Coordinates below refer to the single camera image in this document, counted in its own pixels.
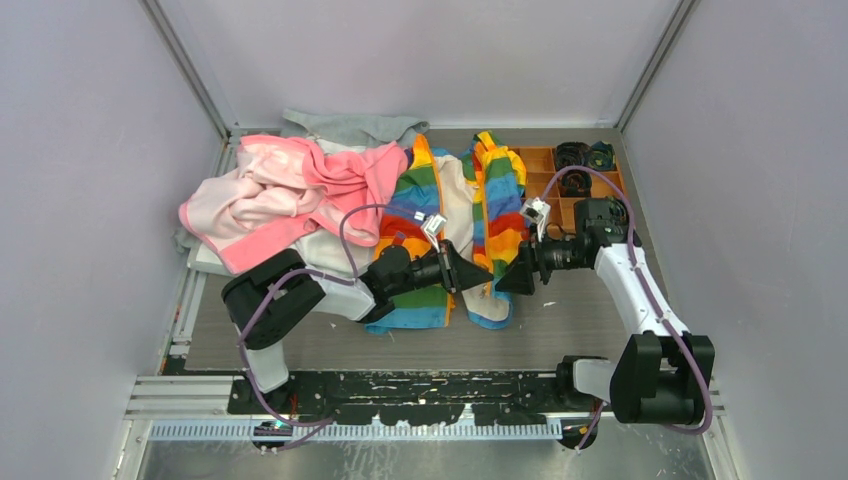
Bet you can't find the pink fleece garment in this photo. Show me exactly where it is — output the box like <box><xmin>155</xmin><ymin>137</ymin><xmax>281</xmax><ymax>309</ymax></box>
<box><xmin>179</xmin><ymin>135</ymin><xmax>409</xmax><ymax>274</ymax></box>

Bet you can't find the orange compartment tray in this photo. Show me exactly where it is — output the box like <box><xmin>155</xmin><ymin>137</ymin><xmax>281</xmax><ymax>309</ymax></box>
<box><xmin>517</xmin><ymin>146</ymin><xmax>626</xmax><ymax>239</ymax></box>

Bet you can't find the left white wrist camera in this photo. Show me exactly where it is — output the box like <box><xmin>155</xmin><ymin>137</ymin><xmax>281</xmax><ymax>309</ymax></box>
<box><xmin>413</xmin><ymin>211</ymin><xmax>447</xmax><ymax>251</ymax></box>

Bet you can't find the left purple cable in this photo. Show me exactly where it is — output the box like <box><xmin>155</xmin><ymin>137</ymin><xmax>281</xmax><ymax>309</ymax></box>
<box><xmin>235</xmin><ymin>203</ymin><xmax>425</xmax><ymax>452</ymax></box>

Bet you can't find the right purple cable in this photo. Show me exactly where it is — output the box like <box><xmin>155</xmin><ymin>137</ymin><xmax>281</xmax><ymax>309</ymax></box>
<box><xmin>541</xmin><ymin>165</ymin><xmax>715</xmax><ymax>453</ymax></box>

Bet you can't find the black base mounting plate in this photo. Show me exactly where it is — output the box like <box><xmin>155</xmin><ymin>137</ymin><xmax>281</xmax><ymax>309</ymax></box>
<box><xmin>226</xmin><ymin>368</ymin><xmax>601</xmax><ymax>426</ymax></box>

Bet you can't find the silver slotted aluminium rail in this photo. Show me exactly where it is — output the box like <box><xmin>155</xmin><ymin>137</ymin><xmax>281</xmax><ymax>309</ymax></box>
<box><xmin>149</xmin><ymin>418</ymin><xmax>562</xmax><ymax>442</ymax></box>

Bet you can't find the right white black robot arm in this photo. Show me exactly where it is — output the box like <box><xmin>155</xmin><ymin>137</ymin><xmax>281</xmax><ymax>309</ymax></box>
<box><xmin>495</xmin><ymin>198</ymin><xmax>715</xmax><ymax>433</ymax></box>

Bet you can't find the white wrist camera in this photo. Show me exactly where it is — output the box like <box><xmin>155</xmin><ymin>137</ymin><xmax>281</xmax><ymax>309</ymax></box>
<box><xmin>519</xmin><ymin>197</ymin><xmax>551</xmax><ymax>242</ymax></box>
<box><xmin>413</xmin><ymin>211</ymin><xmax>447</xmax><ymax>251</ymax></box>

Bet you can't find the purple cable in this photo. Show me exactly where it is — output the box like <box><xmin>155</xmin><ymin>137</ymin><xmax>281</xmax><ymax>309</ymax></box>
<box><xmin>235</xmin><ymin>203</ymin><xmax>425</xmax><ymax>452</ymax></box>
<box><xmin>541</xmin><ymin>165</ymin><xmax>715</xmax><ymax>453</ymax></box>

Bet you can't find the grey white garment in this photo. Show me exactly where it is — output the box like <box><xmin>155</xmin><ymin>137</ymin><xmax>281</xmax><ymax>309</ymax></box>
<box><xmin>175</xmin><ymin>109</ymin><xmax>429</xmax><ymax>276</ymax></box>

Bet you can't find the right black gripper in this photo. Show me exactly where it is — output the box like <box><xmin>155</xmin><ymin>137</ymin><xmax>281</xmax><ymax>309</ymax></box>
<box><xmin>495</xmin><ymin>222</ymin><xmax>588</xmax><ymax>295</ymax></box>

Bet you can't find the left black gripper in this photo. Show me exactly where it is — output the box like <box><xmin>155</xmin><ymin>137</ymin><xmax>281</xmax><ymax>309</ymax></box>
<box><xmin>388</xmin><ymin>239</ymin><xmax>493</xmax><ymax>297</ymax></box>

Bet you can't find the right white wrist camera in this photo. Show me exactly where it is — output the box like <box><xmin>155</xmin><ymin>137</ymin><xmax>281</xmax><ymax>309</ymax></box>
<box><xmin>519</xmin><ymin>197</ymin><xmax>551</xmax><ymax>242</ymax></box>

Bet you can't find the dark rolled tie back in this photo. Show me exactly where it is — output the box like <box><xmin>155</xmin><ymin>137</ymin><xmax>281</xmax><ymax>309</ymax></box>
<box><xmin>553</xmin><ymin>141</ymin><xmax>592</xmax><ymax>170</ymax></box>

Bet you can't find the rainbow striped zip jacket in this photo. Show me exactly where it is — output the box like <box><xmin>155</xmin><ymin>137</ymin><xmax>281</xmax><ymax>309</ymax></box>
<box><xmin>365</xmin><ymin>131</ymin><xmax>527</xmax><ymax>334</ymax></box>

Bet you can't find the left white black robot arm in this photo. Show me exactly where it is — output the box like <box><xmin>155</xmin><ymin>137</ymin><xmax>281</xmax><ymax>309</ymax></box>
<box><xmin>221</xmin><ymin>240</ymin><xmax>494</xmax><ymax>413</ymax></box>

